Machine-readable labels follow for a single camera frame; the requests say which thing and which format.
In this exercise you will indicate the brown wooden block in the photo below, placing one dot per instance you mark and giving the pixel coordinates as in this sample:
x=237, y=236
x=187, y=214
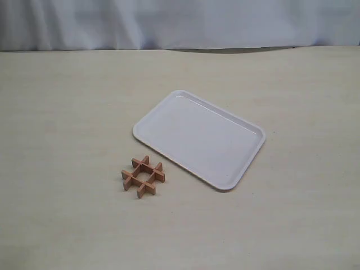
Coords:
x=149, y=169

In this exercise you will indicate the wooden lattice puzzle pieces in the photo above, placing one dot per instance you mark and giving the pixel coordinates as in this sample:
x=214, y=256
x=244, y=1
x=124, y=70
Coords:
x=146, y=180
x=137, y=165
x=145, y=189

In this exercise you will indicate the white rectangular plastic tray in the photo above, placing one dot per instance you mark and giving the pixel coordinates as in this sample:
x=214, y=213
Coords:
x=211, y=143

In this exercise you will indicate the white backdrop curtain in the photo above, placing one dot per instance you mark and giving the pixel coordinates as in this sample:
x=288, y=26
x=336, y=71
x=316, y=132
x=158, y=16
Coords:
x=146, y=25

